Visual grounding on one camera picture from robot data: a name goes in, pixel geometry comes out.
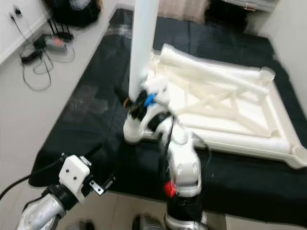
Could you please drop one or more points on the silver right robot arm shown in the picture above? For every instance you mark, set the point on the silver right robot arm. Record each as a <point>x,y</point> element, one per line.
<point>184,163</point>

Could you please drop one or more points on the black wifi router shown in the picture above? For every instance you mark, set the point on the black wifi router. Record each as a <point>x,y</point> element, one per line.
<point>60,36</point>

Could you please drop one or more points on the wall socket with plug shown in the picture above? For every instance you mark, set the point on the wall socket with plug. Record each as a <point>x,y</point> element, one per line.
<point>17,12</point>

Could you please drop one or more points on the black round basin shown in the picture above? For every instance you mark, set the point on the black round basin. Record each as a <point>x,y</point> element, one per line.
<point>225,12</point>

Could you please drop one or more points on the clear tape patch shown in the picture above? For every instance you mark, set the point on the clear tape patch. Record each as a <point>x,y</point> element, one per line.
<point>85,99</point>

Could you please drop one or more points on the black power adapter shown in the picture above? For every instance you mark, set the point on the black power adapter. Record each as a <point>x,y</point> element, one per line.
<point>31,57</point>

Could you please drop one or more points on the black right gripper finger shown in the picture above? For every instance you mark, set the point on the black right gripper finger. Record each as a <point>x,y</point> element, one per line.
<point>123,101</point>

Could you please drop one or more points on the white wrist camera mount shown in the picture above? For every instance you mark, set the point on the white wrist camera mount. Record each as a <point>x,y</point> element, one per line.
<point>74,172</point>
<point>160,88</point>

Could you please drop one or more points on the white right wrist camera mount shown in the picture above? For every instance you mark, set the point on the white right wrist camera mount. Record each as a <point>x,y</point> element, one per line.
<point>160,88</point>

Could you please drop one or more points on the black backpack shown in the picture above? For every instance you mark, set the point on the black backpack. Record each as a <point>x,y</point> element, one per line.
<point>72,12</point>

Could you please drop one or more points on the grey box red light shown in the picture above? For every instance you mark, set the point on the grey box red light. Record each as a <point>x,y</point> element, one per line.
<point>57,44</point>

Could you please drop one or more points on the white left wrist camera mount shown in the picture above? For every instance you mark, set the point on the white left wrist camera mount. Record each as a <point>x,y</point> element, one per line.
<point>74,172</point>

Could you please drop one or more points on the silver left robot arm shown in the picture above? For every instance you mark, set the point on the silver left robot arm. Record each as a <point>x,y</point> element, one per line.
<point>43,215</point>

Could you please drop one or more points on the clear plastic storage box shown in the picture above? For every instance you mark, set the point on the clear plastic storage box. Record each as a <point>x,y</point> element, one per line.
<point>259,5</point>

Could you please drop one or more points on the white plastic table top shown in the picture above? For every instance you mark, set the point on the white plastic table top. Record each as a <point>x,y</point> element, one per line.
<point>230,124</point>

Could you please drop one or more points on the grey robot left leg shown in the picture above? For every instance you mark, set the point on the grey robot left leg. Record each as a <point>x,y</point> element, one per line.
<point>80,225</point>

